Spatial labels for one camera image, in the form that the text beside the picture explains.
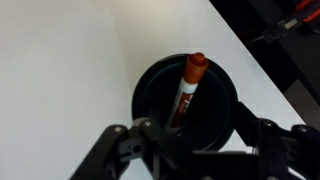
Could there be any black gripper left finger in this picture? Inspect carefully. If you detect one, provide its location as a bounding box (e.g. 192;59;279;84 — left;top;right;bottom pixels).
69;117;198;180

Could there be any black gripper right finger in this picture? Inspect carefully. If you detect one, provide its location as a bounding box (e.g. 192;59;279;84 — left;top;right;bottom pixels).
233;101;320;180

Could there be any dark teal speckled mug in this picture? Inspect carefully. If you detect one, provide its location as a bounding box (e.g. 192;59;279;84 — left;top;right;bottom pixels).
130;53;240;153

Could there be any red dry erase marker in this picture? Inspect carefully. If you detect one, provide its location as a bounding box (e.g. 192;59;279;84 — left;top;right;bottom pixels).
165;52;210;130

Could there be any black robot cart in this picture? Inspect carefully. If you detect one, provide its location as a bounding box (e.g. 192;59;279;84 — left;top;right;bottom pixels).
209;0;320;133

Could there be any black clamp orange handle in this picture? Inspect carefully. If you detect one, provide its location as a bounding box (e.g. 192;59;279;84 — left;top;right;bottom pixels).
261;0;320;44

